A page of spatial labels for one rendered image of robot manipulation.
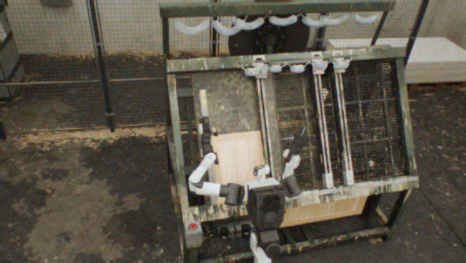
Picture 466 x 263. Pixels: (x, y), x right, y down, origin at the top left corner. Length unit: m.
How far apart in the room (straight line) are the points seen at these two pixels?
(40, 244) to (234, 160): 2.19
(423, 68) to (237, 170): 4.88
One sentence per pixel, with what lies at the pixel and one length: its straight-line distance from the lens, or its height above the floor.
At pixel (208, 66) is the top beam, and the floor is 1.82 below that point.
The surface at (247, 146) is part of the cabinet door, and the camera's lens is 3.22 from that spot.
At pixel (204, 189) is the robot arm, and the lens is 2.67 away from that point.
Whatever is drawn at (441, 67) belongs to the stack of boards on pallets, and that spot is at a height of 0.43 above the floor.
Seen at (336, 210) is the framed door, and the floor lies 0.36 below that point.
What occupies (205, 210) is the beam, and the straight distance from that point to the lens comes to 3.15.
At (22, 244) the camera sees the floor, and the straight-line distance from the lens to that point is 4.43.
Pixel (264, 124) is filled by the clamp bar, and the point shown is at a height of 1.39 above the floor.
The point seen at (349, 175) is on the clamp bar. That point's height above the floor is 1.00.
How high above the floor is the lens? 3.23
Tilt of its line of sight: 36 degrees down
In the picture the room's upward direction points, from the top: 4 degrees clockwise
